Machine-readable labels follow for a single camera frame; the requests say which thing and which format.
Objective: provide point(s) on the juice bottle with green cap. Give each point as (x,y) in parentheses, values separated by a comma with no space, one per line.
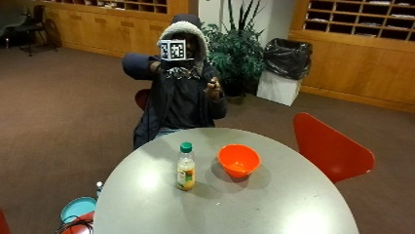
(186,170)

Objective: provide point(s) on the red chair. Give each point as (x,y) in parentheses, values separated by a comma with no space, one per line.
(84,221)
(330,149)
(141,99)

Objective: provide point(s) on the black trash bag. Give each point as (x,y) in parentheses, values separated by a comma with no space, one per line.
(287,57)

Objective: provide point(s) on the white trash bin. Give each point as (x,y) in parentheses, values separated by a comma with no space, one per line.
(278,88)

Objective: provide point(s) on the wooden pigeonhole shelf cabinet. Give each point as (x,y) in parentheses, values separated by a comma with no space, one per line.
(358,58)

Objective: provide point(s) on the orange plastic bowl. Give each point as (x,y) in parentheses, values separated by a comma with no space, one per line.
(238,161)

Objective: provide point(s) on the teal round plate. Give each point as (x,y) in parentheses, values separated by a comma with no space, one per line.
(77,208)

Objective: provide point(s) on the white marker cube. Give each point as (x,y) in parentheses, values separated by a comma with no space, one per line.
(176,49)

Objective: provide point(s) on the wooden cabinet with drawers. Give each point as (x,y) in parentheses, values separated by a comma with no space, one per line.
(112,29)

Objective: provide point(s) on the small clear bottle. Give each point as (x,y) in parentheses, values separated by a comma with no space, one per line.
(100,188)

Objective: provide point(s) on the green potted plant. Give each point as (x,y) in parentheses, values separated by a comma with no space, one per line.
(235,55)

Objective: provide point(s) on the black chair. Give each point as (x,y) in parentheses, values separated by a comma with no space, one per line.
(36,27)

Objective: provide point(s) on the the person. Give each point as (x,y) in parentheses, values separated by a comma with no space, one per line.
(184,100)

